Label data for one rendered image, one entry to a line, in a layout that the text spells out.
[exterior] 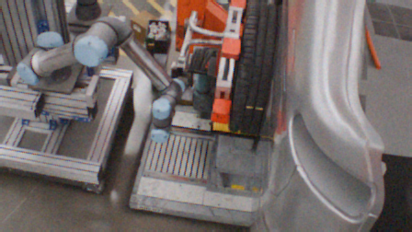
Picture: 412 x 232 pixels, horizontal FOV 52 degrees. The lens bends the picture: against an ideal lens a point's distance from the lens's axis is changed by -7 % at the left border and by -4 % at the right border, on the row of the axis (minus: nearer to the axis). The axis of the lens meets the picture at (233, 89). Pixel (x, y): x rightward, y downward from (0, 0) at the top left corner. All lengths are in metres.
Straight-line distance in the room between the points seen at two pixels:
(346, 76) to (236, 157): 1.62
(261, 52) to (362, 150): 0.98
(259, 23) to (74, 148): 1.35
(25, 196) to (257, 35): 1.69
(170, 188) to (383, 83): 1.35
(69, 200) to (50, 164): 0.26
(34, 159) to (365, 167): 2.02
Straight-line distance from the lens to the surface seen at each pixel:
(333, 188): 1.18
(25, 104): 2.26
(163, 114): 1.80
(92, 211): 2.70
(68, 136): 2.76
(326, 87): 1.08
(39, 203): 2.79
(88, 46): 1.67
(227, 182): 2.62
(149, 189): 2.65
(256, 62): 1.90
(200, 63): 1.98
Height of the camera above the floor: 2.36
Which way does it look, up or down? 46 degrees down
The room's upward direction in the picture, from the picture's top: 10 degrees clockwise
